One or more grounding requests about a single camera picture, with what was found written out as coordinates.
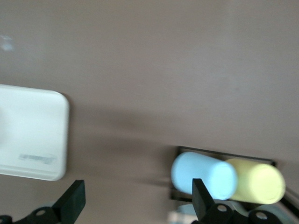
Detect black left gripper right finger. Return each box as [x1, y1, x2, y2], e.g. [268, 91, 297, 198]
[192, 178, 289, 224]

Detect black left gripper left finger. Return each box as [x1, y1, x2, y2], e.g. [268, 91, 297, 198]
[0, 179, 86, 224]

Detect light blue plastic cup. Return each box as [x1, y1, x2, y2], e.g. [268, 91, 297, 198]
[171, 151, 239, 201]

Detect yellow plastic cup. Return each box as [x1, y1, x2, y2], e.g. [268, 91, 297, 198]
[225, 158, 286, 204]

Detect beige plastic tray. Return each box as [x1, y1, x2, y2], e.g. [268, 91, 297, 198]
[0, 84, 70, 182]

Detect black wire rack wooden bar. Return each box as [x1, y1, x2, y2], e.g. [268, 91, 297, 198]
[168, 145, 299, 224]

